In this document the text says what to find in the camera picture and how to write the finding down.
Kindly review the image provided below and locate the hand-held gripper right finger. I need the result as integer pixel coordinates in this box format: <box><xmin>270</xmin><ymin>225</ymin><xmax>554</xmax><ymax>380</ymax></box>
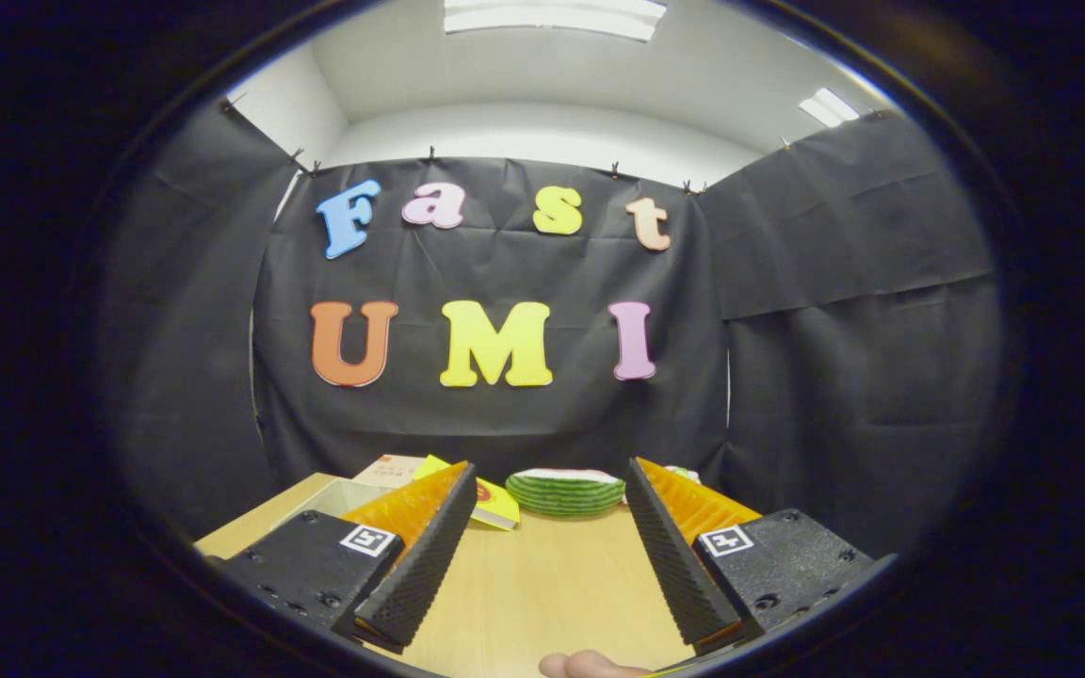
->
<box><xmin>624</xmin><ymin>457</ymin><xmax>875</xmax><ymax>657</ymax></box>

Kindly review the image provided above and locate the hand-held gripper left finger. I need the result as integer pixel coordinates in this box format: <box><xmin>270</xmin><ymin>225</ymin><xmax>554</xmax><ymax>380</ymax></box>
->
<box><xmin>219</xmin><ymin>460</ymin><xmax>479</xmax><ymax>655</ymax></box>

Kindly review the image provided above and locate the pale fabric storage box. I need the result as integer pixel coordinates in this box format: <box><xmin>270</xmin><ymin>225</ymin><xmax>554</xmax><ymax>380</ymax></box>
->
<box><xmin>279</xmin><ymin>477</ymin><xmax>393</xmax><ymax>528</ymax></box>

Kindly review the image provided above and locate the yellow book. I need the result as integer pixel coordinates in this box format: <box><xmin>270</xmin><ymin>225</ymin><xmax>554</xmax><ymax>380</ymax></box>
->
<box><xmin>411</xmin><ymin>455</ymin><xmax>522</xmax><ymax>532</ymax></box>

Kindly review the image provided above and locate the beige book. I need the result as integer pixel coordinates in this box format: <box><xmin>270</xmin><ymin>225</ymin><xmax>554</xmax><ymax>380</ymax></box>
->
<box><xmin>352</xmin><ymin>454</ymin><xmax>429</xmax><ymax>489</ymax></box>

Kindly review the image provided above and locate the watermelon slice plush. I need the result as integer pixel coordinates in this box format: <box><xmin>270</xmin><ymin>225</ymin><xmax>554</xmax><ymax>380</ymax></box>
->
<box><xmin>505</xmin><ymin>468</ymin><xmax>628</xmax><ymax>518</ymax></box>

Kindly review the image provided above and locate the black backdrop cloth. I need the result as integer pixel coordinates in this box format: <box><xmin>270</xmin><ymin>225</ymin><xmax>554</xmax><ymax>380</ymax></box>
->
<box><xmin>100</xmin><ymin>99</ymin><xmax>1005</xmax><ymax>557</ymax></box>

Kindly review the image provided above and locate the small ceiling light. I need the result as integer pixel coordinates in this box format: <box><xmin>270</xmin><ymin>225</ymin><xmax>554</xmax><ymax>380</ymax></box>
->
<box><xmin>799</xmin><ymin>87</ymin><xmax>861</xmax><ymax>129</ymax></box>

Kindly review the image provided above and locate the long ceiling light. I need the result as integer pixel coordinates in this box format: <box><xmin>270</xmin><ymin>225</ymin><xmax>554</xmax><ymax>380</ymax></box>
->
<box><xmin>444</xmin><ymin>0</ymin><xmax>668</xmax><ymax>43</ymax></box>

